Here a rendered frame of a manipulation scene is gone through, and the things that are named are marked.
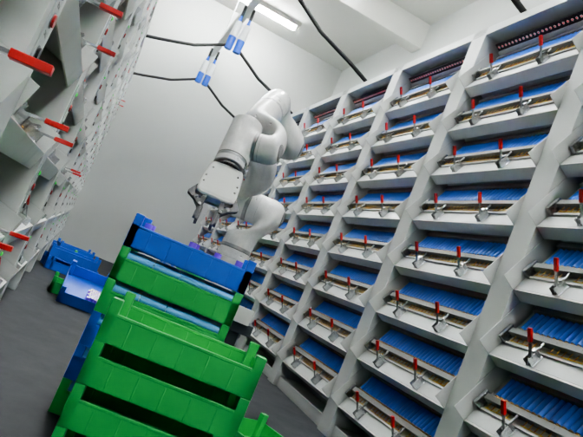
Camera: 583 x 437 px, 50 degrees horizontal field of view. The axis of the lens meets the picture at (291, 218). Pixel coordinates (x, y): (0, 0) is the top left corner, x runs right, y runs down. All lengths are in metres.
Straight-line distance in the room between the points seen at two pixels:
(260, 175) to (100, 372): 1.16
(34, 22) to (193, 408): 0.71
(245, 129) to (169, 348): 0.69
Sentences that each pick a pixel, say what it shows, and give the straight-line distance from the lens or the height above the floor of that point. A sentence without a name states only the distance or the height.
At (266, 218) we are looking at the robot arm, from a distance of 2.32.
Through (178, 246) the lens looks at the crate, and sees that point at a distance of 1.45.
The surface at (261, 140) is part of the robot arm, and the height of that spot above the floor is 0.77.
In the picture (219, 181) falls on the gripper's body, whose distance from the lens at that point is 1.55.
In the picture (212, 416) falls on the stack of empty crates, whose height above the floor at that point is 0.19.
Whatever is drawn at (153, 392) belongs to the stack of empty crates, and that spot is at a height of 0.19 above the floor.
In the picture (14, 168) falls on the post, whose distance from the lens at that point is 1.44.
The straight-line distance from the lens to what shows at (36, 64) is 0.56.
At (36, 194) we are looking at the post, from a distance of 2.14.
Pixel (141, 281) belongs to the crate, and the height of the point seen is 0.34.
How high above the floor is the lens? 0.46
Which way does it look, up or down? 6 degrees up
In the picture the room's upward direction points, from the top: 23 degrees clockwise
